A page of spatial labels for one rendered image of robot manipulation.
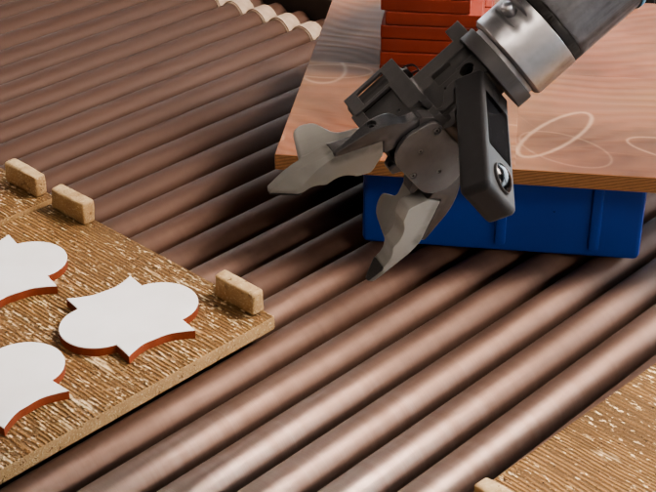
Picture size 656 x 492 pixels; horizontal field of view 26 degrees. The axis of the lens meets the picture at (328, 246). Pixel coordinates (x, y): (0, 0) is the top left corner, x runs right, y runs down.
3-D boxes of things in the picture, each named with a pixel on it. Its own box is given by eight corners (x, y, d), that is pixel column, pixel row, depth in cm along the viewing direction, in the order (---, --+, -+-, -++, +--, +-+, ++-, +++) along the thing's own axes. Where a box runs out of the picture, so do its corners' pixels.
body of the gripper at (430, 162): (382, 153, 119) (491, 57, 118) (429, 213, 113) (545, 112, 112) (334, 104, 114) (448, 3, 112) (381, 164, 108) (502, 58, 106)
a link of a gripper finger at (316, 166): (246, 158, 111) (352, 131, 114) (274, 202, 107) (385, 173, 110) (245, 126, 109) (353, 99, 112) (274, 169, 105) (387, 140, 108)
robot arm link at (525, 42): (588, 76, 111) (545, 16, 105) (543, 115, 112) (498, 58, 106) (539, 29, 116) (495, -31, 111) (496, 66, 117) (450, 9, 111)
